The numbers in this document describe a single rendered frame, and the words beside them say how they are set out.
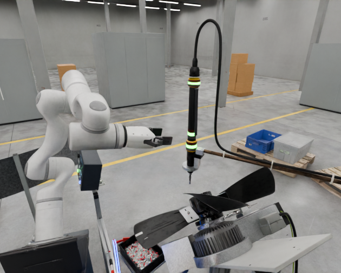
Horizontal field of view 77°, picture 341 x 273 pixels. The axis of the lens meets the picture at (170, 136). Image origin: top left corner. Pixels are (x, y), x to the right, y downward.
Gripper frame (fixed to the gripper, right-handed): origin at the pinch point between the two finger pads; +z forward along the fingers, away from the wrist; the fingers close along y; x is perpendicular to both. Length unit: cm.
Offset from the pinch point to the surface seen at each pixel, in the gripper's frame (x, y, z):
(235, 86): -25, -593, 621
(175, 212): -40.1, -2.4, 15.1
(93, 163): -41, -58, -14
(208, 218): -36.7, 8.6, 25.6
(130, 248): -78, -21, 3
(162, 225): -42.4, 1.2, 6.7
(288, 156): -82, -115, 296
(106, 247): -79, -26, -9
